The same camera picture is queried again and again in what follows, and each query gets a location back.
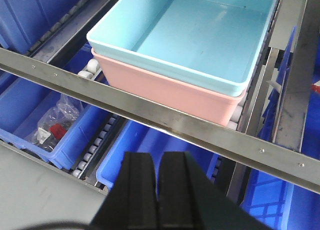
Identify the dark blue bin with bag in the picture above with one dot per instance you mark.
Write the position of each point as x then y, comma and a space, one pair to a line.
22, 105

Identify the stainless steel shelf rack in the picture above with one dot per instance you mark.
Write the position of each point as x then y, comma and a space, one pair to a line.
44, 67

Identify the pink plastic box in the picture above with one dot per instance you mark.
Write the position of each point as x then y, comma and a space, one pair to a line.
206, 104

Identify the dark blue bin lower right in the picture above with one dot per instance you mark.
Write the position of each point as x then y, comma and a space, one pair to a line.
277, 203

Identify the light blue plastic box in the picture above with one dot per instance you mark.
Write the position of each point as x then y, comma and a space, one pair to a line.
212, 44

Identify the dark blue bin lower middle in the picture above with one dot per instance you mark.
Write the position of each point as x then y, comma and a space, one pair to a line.
138, 138

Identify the white roller track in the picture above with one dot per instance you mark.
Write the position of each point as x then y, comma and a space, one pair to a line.
96, 148

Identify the clear plastic parts bag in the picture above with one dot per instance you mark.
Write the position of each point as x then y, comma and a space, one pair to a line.
55, 123

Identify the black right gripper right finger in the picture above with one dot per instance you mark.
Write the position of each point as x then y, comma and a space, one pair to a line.
188, 200

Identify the dark blue bin upper left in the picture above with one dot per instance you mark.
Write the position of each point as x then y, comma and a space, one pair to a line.
23, 23

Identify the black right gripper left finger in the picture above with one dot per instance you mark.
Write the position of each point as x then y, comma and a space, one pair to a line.
132, 202

